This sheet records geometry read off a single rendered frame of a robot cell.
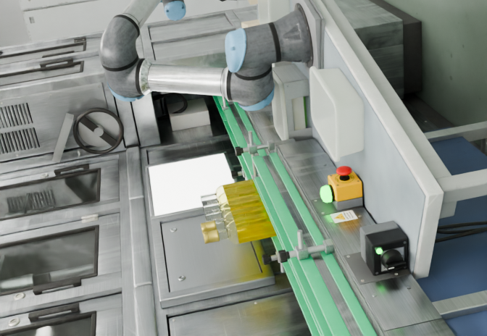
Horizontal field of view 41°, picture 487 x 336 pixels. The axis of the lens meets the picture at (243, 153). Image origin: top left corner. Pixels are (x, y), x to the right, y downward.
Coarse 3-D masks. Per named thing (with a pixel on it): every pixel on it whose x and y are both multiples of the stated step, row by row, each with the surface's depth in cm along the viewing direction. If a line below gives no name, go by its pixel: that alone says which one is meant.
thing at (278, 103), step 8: (272, 72) 213; (280, 88) 204; (280, 96) 205; (272, 104) 223; (280, 104) 224; (272, 112) 225; (280, 112) 225; (280, 120) 226; (280, 128) 224; (280, 136) 219
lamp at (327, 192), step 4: (324, 188) 167; (328, 188) 167; (332, 188) 167; (320, 192) 168; (324, 192) 167; (328, 192) 166; (332, 192) 166; (324, 196) 167; (328, 196) 166; (332, 196) 167; (324, 200) 167; (328, 200) 167; (332, 200) 167
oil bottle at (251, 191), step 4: (244, 188) 209; (248, 188) 209; (252, 188) 209; (256, 188) 208; (228, 192) 209; (232, 192) 208; (236, 192) 208; (240, 192) 208; (244, 192) 207; (248, 192) 207; (252, 192) 207; (256, 192) 206; (220, 196) 207; (224, 196) 206; (228, 196) 206; (232, 196) 206; (236, 196) 205; (240, 196) 205; (244, 196) 205; (248, 196) 205; (220, 200) 206; (224, 200) 205; (228, 200) 205; (220, 204) 205
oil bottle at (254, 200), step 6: (240, 198) 204; (246, 198) 203; (252, 198) 203; (258, 198) 203; (222, 204) 203; (228, 204) 202; (234, 204) 201; (240, 204) 201; (246, 204) 200; (252, 204) 200; (258, 204) 200; (222, 210) 200; (228, 210) 200; (222, 216) 201
